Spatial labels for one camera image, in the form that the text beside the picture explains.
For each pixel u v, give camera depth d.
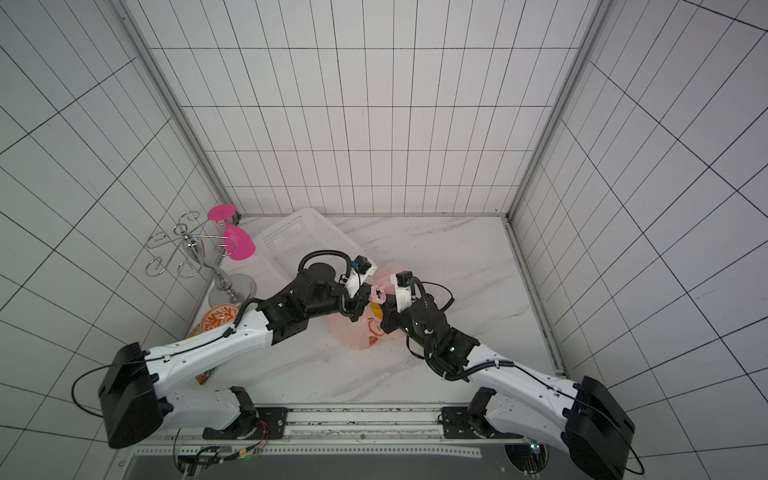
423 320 0.56
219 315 0.90
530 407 0.46
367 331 0.74
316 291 0.56
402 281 0.64
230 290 0.93
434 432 0.73
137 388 0.39
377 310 0.72
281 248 1.08
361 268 0.61
